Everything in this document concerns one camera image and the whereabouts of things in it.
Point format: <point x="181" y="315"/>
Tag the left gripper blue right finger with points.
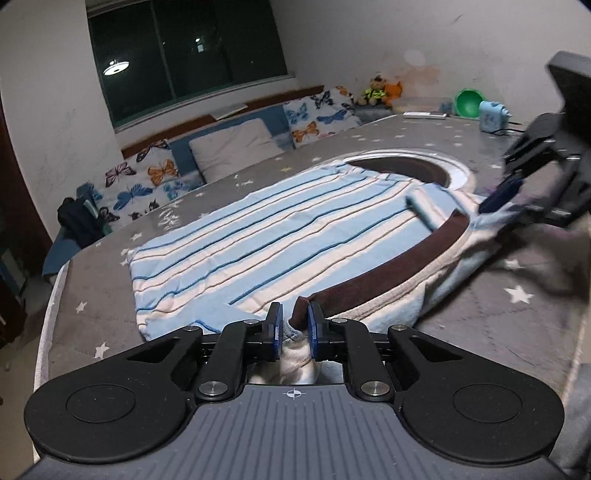
<point x="349" y="343"/>

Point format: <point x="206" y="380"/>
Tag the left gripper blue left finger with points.
<point x="230" y="355"/>

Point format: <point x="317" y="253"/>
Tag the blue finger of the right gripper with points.
<point x="502" y="195"/>

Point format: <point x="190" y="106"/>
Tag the blue striped shirt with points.
<point x="372" y="247"/>

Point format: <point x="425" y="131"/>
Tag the light blue unicorn box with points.
<point x="494" y="117"/>

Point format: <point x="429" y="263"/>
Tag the black round induction cooktop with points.
<point x="423" y="170"/>

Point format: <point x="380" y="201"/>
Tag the green bowl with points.
<point x="467" y="103"/>

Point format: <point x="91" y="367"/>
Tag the grey star table cover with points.
<point x="525" y="306"/>

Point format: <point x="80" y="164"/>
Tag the white remote control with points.
<point x="425" y="115"/>

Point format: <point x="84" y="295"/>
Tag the orange plush toy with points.
<point x="393" y="91"/>

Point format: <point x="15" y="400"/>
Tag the teddy bear yellow vest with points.
<point x="377" y="93"/>

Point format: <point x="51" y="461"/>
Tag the left butterfly cushion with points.
<point x="138" y="185"/>

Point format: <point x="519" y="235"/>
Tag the butterfly cushion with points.
<point x="138" y="185"/>
<point x="320" y="116"/>

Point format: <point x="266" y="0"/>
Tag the grey pillow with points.
<point x="225" y="152"/>

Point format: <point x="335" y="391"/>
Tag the dark backpack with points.
<point x="78" y="219"/>

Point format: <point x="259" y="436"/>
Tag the right butterfly cushion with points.
<point x="320" y="116"/>

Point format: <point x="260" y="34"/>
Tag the book on window ledge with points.
<point x="227" y="111"/>

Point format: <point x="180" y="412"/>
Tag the window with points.
<point x="154" y="54"/>

